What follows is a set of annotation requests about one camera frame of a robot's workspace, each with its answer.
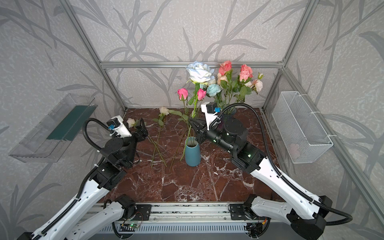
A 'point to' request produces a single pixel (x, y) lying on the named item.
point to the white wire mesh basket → (305, 140)
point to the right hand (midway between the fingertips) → (190, 114)
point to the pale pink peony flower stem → (256, 85)
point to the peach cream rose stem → (163, 111)
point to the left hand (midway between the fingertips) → (138, 116)
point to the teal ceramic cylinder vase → (192, 153)
